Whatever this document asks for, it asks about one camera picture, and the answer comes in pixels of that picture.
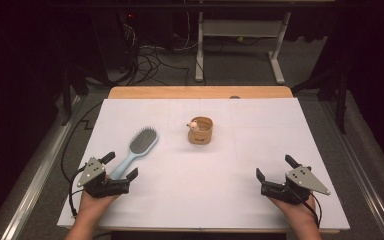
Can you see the small woven basket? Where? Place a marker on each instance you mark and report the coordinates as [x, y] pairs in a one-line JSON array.
[[201, 135]]

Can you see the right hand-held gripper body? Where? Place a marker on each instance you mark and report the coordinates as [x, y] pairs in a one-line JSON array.
[[301, 181]]

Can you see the small white animal figure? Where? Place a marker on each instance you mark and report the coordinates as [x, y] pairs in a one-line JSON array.
[[193, 125]]

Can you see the person's right hand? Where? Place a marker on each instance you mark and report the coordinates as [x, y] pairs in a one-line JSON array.
[[296, 211]]

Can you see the light blue hairbrush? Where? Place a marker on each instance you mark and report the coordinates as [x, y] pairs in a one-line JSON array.
[[143, 140]]

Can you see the black computer tower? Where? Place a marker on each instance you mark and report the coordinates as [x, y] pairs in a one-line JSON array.
[[113, 40]]

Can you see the white board sheet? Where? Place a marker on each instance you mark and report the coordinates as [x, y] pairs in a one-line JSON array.
[[213, 186]]

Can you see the small yellow object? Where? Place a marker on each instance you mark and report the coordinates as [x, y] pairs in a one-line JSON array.
[[240, 39]]

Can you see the black stand leg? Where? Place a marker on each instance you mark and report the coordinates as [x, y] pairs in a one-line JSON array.
[[69, 96]]

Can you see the person's left hand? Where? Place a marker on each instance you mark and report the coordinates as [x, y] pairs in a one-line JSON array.
[[93, 203]]

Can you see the white-legged desk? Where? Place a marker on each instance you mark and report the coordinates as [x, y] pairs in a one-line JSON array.
[[240, 28]]

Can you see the aluminium floor rail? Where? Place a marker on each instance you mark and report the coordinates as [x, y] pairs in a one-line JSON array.
[[36, 173], [363, 166]]

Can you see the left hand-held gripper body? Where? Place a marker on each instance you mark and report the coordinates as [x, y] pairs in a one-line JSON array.
[[95, 176]]

